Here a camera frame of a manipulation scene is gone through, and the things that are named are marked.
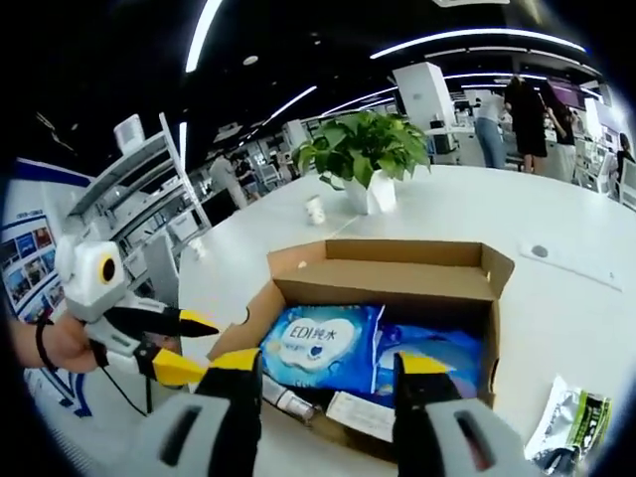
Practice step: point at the white pump bottle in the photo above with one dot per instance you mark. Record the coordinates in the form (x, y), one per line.
(293, 400)

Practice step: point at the white square pillar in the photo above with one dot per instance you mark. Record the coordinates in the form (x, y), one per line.
(420, 99)

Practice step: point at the blue soft tissue pack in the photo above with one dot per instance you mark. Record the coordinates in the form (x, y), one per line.
(432, 353)

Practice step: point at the white table socket strip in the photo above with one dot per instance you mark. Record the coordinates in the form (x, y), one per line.
(566, 261)

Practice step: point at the blue wet wipes pack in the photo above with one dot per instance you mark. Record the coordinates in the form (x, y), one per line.
(318, 343)

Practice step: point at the ceiling light strip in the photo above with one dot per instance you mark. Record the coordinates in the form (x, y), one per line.
(201, 35)
(290, 103)
(472, 40)

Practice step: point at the white paper cup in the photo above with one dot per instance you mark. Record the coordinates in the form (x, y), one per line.
(316, 211)

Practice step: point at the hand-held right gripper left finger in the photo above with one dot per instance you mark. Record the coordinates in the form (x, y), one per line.
(233, 412)

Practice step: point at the black monitor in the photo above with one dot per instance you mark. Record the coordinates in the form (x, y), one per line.
(217, 207)

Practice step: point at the black wristband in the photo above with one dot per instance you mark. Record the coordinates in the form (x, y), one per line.
(44, 343)

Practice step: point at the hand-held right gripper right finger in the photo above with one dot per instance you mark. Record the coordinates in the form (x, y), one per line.
(417, 412)

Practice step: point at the person's left hand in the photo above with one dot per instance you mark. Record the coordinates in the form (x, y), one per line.
(69, 345)

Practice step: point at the white printed carton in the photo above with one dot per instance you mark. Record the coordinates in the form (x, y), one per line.
(363, 415)

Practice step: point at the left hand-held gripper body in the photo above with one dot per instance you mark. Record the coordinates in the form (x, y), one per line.
(89, 283)

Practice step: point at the green potted plant white pot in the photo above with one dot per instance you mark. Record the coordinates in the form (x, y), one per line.
(367, 144)

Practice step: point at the brown cardboard shoe box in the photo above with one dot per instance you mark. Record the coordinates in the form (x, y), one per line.
(387, 275)

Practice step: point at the wall poster board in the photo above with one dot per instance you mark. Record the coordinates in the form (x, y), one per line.
(30, 268)

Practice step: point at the grey chair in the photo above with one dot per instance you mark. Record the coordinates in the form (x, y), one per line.
(161, 270)

